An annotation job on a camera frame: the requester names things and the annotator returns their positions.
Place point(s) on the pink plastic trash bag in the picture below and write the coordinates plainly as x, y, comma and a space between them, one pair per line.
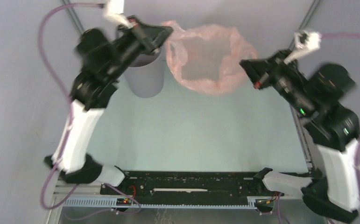
206, 59

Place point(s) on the right aluminium frame post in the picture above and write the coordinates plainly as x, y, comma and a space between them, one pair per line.
314, 7

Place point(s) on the white cable duct strip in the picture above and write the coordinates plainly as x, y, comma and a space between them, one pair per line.
106, 202

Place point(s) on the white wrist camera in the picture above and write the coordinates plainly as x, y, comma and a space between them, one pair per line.
305, 42
113, 12

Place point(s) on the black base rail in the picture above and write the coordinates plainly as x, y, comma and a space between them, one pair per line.
205, 188

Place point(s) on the left aluminium frame post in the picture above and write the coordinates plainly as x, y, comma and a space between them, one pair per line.
73, 16

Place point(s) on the grey trash bin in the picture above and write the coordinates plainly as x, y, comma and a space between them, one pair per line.
145, 76

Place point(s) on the aluminium frame post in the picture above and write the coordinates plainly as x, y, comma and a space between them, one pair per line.
73, 16
314, 7

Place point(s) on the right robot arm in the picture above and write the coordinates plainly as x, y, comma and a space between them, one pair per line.
334, 129

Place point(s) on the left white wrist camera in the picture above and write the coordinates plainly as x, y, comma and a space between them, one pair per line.
113, 12

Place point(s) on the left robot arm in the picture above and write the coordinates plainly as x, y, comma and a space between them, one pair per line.
103, 62

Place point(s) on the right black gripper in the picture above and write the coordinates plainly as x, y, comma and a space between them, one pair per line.
257, 69

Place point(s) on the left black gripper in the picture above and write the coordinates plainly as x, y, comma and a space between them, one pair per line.
154, 37

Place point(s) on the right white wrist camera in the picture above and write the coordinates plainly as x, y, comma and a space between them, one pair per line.
305, 42

